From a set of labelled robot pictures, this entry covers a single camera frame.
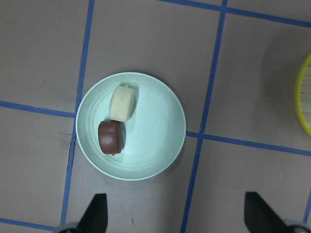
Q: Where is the yellow bamboo steamer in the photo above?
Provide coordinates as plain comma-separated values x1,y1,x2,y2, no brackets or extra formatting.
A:
294,54,311,136

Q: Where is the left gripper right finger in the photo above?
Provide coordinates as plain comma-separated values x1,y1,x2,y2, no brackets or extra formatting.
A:
244,192,311,233

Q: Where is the brown chocolate bun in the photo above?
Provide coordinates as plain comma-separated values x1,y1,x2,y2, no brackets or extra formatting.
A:
98,120,123,155

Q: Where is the mint green plate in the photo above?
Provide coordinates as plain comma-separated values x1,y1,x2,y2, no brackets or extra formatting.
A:
75,72,186,181

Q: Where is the white steamed bun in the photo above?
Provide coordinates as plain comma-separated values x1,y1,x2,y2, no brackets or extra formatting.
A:
109,85,135,122

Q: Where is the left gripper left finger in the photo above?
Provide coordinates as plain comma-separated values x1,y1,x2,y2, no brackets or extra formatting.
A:
54,194,107,233

